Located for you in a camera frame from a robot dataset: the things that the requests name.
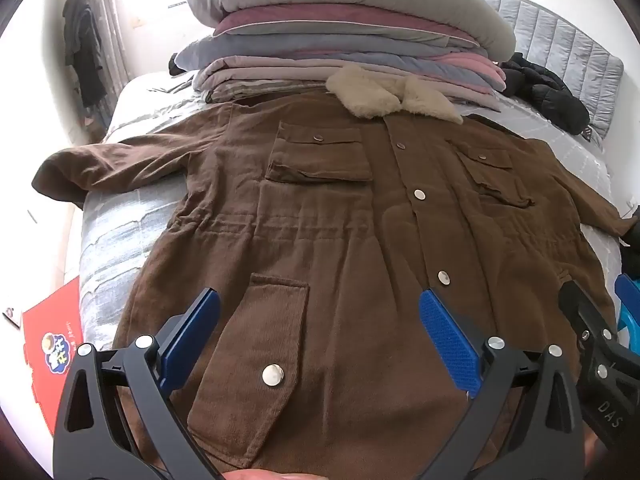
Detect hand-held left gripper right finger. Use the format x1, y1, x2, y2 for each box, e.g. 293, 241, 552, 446
419, 287, 586, 480

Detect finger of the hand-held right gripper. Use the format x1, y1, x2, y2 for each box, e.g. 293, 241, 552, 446
558, 279, 626, 386
615, 274, 640, 318

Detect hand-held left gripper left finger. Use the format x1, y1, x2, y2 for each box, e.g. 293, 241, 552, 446
52, 287, 223, 480

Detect brown coat with fleece collar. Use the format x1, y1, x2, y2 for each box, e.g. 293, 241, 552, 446
31, 66, 640, 480

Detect hanging dark clothes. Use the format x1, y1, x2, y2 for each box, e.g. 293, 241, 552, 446
62, 0, 108, 108

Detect blue plastic stool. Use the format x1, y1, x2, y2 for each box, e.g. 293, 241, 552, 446
612, 305, 640, 352

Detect bed with grey quilted cover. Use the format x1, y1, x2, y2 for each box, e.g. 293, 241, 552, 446
77, 72, 626, 356

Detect red cardboard box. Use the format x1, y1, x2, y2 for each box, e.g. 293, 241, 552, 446
21, 277, 83, 441

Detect black puffer jacket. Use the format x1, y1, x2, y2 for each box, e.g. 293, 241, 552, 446
500, 52, 591, 136

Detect grey padded headboard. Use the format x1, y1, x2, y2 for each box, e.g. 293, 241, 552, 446
470, 0, 626, 141

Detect pink folded blanket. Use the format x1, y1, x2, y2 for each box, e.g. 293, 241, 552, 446
440, 52, 507, 92

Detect beige folded blanket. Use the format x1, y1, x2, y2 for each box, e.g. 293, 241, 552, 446
192, 57, 501, 113

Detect blue-grey folded blanket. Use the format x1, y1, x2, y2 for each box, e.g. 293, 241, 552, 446
174, 35, 501, 80

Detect grey patterned curtain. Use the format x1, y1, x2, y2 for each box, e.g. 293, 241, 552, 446
75, 0, 132, 126

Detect maroon folded blanket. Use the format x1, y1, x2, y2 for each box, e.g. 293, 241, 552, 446
212, 5, 481, 53

